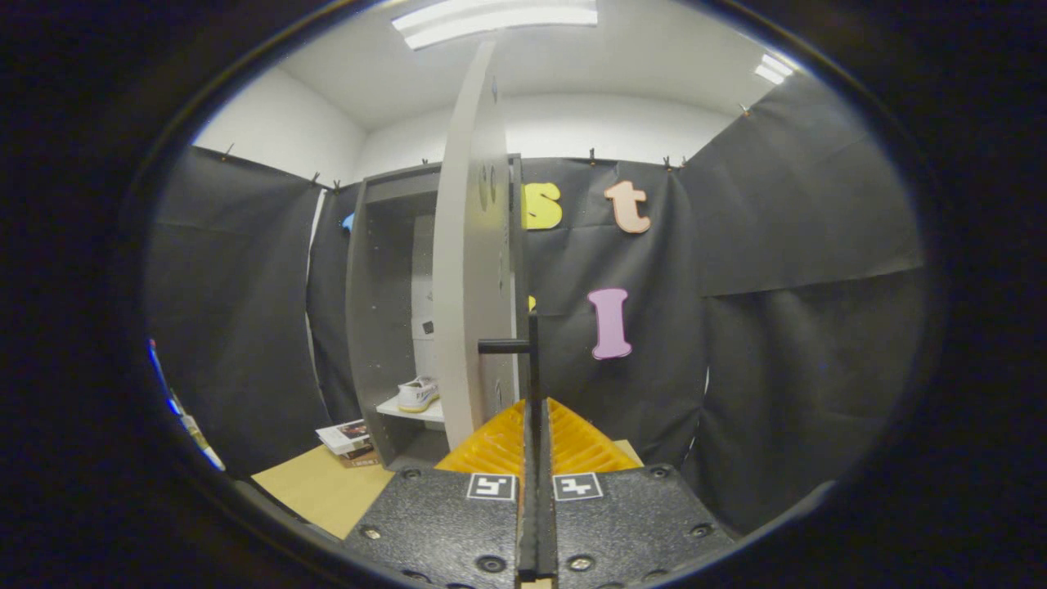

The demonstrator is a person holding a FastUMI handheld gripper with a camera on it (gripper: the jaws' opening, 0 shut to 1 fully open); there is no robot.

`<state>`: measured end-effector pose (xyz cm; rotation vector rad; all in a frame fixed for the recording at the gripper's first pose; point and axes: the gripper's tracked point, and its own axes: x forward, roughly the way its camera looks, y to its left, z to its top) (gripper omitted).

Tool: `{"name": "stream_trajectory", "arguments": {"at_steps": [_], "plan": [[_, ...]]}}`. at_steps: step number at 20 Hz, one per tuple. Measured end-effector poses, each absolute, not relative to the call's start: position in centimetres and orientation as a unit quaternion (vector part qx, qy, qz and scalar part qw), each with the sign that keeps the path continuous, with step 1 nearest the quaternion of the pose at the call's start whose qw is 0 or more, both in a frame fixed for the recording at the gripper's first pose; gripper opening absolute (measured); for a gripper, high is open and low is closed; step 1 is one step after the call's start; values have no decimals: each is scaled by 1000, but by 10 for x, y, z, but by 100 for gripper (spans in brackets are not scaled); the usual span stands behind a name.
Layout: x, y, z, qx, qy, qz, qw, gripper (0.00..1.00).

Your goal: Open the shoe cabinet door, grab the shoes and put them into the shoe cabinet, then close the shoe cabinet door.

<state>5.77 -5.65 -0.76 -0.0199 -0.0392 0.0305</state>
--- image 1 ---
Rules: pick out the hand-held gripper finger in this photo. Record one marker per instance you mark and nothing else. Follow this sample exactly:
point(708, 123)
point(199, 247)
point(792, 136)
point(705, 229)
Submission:
point(527, 523)
point(546, 523)

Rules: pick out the white shoe yellow sole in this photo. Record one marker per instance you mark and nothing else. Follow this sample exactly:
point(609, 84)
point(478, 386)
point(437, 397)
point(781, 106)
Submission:
point(417, 397)

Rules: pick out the blue white printed clutter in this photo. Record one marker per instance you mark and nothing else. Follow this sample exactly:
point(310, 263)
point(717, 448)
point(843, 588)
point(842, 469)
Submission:
point(196, 433)

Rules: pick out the small ceiling light panel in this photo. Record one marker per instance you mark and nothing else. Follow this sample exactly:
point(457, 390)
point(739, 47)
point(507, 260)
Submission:
point(773, 69)

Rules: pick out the stack of books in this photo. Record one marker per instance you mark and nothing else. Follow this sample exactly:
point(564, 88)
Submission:
point(348, 438)

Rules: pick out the grey shoe cabinet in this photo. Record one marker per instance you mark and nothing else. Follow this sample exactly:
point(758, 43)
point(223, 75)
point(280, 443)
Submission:
point(380, 327)

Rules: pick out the white shoe cabinet door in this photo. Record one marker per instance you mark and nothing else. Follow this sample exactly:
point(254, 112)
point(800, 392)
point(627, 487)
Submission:
point(466, 286)

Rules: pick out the black backdrop cloth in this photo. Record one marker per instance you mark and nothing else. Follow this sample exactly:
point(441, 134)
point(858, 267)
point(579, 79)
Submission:
point(777, 368)

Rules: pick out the long ceiling light panel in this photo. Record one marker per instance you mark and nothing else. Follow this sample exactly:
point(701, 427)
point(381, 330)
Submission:
point(491, 20)

